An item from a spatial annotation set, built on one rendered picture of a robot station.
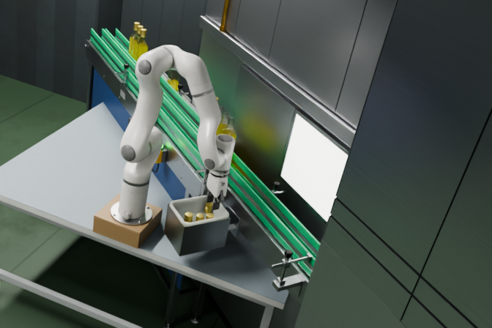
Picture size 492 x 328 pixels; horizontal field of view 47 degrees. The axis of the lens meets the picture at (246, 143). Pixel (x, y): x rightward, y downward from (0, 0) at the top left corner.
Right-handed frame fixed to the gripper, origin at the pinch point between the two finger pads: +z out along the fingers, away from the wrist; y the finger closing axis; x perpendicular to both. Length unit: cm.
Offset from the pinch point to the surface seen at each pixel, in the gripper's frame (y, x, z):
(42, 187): 70, 55, 30
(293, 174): -10.9, -30.3, -16.6
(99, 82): 167, -2, 20
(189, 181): 26.4, -2.0, 6.7
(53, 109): 296, -4, 105
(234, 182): 7.3, -13.9, -3.2
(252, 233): -16.4, -12.1, 6.7
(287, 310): -28, -33, 47
